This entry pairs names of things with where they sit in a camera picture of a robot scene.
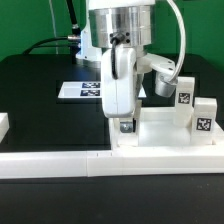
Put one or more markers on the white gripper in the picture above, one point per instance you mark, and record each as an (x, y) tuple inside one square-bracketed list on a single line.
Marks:
[(118, 95)]

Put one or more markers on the white square table top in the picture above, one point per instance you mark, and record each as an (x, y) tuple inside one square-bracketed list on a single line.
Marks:
[(157, 129)]

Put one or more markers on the white plate with tags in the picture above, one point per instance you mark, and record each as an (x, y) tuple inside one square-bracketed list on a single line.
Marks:
[(80, 89)]

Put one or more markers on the white U-shaped fence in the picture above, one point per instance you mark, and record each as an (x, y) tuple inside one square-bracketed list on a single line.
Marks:
[(113, 162)]

